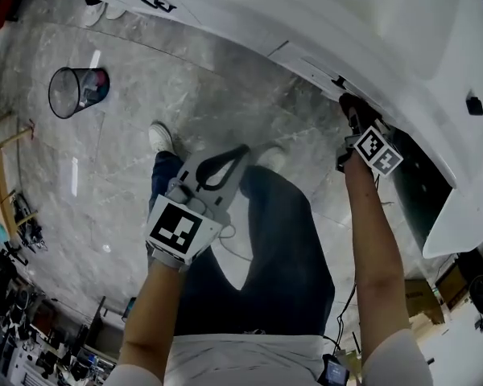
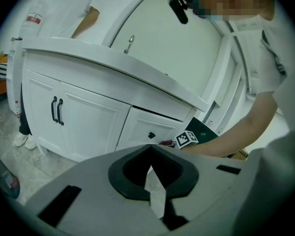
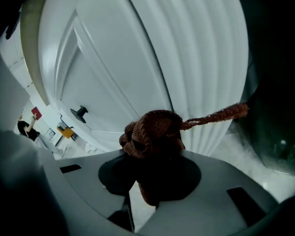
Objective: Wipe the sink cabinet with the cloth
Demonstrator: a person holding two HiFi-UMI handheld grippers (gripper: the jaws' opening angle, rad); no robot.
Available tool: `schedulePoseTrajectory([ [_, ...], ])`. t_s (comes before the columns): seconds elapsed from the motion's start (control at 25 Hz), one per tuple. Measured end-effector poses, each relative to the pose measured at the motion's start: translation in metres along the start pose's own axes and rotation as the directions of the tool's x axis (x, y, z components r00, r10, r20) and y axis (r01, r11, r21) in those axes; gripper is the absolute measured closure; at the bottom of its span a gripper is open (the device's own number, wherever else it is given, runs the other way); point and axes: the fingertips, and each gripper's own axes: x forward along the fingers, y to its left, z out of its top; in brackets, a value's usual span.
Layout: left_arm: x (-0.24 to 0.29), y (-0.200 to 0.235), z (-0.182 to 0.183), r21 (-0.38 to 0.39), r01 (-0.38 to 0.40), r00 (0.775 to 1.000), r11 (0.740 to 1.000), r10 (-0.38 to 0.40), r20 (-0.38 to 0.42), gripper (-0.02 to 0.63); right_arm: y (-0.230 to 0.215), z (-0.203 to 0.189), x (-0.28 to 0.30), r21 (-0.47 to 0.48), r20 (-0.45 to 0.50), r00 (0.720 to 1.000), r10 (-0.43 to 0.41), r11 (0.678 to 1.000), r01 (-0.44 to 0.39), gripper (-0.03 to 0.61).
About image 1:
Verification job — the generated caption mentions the person's left hand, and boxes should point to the person's left hand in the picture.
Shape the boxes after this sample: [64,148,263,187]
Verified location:
[146,241,192,275]

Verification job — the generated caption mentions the person's right forearm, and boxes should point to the person's right forearm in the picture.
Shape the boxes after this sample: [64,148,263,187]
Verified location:
[343,157,411,357]

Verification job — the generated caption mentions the black cable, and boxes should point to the black cable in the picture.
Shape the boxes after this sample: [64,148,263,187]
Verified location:
[336,283,361,357]

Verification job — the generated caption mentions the dark green basin pedestal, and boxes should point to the dark green basin pedestal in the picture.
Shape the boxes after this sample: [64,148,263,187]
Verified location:
[386,126,454,253]

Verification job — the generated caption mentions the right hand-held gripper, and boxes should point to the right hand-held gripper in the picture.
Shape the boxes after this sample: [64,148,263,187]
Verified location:
[336,109,403,175]

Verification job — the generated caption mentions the large cardboard box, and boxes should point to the large cardboard box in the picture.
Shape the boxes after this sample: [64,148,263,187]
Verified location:
[404,277,446,325]

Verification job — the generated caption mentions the person's left forearm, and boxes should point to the person's left forearm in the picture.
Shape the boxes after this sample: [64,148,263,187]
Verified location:
[118,261,186,368]

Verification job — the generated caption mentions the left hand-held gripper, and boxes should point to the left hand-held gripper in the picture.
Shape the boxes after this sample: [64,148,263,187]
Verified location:
[146,145,253,265]

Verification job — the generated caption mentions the red-brown knitted cloth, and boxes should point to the red-brown knitted cloth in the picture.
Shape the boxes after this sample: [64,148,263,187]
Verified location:
[338,92,382,130]

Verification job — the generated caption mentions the black mesh trash bin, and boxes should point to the black mesh trash bin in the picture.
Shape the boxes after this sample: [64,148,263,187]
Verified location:
[47,66,111,119]

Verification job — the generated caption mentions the white vanity cabinet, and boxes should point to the white vanity cabinet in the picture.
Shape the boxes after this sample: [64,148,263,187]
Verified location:
[80,0,391,112]

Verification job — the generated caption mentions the person's dark trousers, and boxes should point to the person's dark trousers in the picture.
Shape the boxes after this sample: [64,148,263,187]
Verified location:
[148,150,335,337]

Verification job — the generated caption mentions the person's light grey shirt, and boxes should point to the person's light grey shirt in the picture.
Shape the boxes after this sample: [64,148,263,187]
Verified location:
[112,327,434,386]

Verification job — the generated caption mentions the pile of black equipment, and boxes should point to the pile of black equipment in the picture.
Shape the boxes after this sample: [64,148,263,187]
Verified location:
[0,223,126,386]

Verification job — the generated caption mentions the white washbasin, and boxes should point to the white washbasin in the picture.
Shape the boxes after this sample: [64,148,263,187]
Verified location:
[0,0,483,192]

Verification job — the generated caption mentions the white freestanding basin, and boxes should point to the white freestanding basin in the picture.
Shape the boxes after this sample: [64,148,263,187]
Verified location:
[422,187,483,260]

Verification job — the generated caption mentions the black waist-worn recorder box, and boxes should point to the black waist-worn recorder box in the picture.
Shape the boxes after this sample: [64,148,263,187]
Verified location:
[320,354,351,386]

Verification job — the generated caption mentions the small black block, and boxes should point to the small black block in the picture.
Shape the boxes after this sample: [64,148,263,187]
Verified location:
[465,94,483,116]

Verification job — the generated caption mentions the person's right white shoe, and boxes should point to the person's right white shoe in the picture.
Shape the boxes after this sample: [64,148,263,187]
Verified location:
[261,146,287,172]

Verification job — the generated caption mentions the person's left white shoe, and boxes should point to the person's left white shoe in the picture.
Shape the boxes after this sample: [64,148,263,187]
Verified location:
[147,121,175,154]

